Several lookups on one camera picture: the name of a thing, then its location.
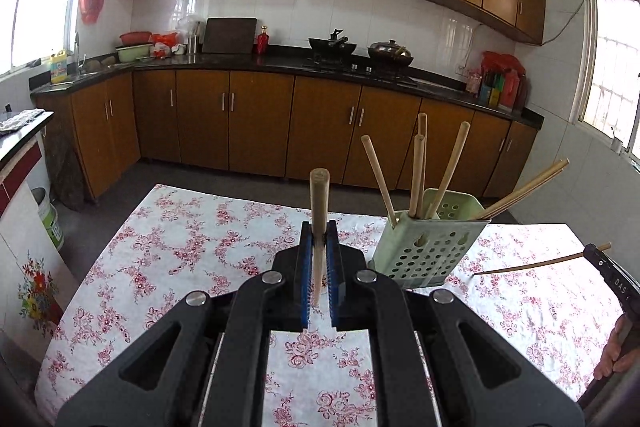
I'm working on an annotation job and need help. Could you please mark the white bucket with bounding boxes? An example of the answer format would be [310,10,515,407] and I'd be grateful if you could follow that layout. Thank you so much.
[32,187,65,250]

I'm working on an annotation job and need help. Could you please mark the red hanging plastic bag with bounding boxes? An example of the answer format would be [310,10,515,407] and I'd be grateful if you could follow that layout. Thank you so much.
[80,0,108,25]

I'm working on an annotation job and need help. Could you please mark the dark cutting board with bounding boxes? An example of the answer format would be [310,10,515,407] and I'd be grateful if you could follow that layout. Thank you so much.
[201,17,258,54]

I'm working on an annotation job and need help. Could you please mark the wooden chopstick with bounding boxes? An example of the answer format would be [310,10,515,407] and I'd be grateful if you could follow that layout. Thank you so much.
[484,164,568,221]
[417,113,428,208]
[425,121,472,219]
[412,134,426,218]
[481,158,571,215]
[309,168,331,308]
[472,243,612,277]
[361,135,398,228]

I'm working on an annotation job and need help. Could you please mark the pale green basin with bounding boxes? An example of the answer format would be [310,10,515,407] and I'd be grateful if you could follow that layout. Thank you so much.
[116,43,153,62]

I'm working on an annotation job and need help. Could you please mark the yellow detergent bottle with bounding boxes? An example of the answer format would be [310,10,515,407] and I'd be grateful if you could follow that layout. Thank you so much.
[50,49,68,84]

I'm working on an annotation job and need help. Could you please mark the black gas stove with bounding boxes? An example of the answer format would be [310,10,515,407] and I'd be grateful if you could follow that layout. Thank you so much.
[302,58,417,78]

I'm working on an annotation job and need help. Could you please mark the black wall cable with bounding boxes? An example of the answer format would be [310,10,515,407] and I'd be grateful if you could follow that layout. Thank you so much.
[541,0,596,46]

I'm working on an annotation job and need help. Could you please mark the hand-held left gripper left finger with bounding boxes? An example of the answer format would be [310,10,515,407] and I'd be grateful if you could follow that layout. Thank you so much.
[56,222,316,427]

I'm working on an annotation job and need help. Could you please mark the person's right hand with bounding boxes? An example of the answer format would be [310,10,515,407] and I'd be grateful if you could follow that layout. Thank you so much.
[594,314,637,381]

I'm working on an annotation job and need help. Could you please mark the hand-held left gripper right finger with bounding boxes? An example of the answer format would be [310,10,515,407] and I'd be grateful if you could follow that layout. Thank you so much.
[327,219,585,427]

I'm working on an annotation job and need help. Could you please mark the red bag of condiment bottles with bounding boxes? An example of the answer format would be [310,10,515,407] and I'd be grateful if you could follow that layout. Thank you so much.
[467,52,528,110]

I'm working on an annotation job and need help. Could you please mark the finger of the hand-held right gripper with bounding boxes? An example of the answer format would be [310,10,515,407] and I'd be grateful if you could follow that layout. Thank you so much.
[584,244,640,308]

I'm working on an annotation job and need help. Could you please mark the white cabinet with floral sticker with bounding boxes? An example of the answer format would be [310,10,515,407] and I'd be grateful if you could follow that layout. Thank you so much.
[0,111,81,343]

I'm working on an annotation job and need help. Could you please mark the green perforated utensil holder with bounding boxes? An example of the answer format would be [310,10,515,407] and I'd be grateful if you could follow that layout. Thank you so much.
[370,188,492,290]

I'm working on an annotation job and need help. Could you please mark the red floral white tablecloth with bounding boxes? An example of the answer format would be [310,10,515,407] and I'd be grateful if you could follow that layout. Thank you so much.
[35,184,631,427]

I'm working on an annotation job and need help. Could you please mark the black wok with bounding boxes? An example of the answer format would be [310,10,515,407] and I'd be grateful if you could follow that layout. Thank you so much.
[307,28,358,58]

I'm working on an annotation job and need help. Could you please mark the black kitchen countertop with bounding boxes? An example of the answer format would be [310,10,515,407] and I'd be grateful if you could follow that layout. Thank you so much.
[29,49,545,128]

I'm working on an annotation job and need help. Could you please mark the white plastic bag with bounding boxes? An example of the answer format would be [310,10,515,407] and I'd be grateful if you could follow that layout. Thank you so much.
[177,14,203,42]

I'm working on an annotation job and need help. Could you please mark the patterned cloth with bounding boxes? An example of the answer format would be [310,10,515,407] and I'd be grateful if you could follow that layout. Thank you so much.
[0,108,45,134]

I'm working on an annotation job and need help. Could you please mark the brown lower kitchen cabinets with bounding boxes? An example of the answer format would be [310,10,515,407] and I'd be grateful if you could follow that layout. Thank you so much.
[32,69,538,200]

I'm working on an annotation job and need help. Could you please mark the dark pot with lid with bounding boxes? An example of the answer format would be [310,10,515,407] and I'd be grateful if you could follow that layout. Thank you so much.
[367,39,415,60]

